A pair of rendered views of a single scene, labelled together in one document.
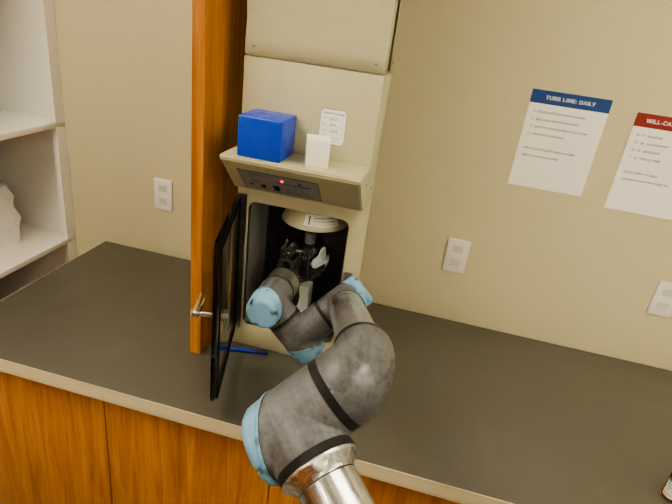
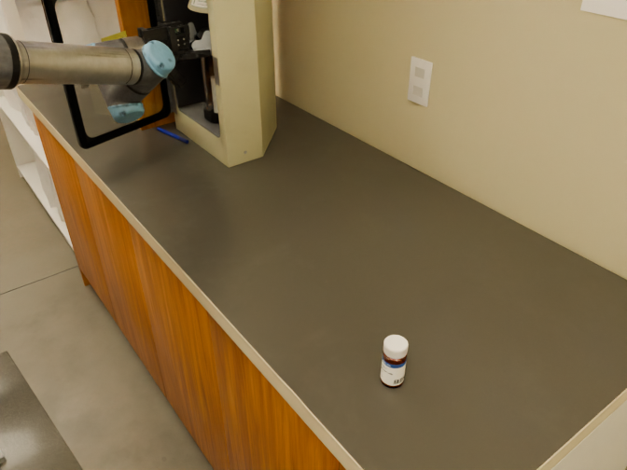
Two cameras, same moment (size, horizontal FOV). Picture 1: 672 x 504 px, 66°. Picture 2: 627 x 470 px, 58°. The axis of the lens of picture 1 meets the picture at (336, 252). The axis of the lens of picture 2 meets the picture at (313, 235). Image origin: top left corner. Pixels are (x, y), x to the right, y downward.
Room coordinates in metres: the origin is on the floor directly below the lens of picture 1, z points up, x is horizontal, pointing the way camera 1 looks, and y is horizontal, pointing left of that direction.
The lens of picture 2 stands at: (0.32, -1.14, 1.66)
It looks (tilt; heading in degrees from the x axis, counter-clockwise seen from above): 35 degrees down; 43
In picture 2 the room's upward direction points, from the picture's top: straight up
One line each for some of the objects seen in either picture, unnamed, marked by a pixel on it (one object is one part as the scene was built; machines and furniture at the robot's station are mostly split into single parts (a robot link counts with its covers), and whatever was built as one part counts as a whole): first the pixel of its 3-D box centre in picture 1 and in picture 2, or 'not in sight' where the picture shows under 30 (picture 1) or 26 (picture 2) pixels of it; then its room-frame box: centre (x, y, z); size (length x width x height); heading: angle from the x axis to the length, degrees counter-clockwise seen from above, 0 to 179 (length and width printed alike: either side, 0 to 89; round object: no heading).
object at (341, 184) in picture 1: (294, 181); not in sight; (1.13, 0.12, 1.46); 0.32 x 0.11 x 0.10; 79
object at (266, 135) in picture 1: (267, 135); not in sight; (1.15, 0.19, 1.56); 0.10 x 0.10 x 0.09; 79
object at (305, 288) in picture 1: (305, 282); (218, 75); (1.26, 0.07, 1.14); 0.11 x 0.11 x 0.21
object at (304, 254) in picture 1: (292, 267); (165, 43); (1.12, 0.10, 1.25); 0.12 x 0.08 x 0.09; 169
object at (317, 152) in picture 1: (317, 150); not in sight; (1.13, 0.07, 1.54); 0.05 x 0.05 x 0.06; 7
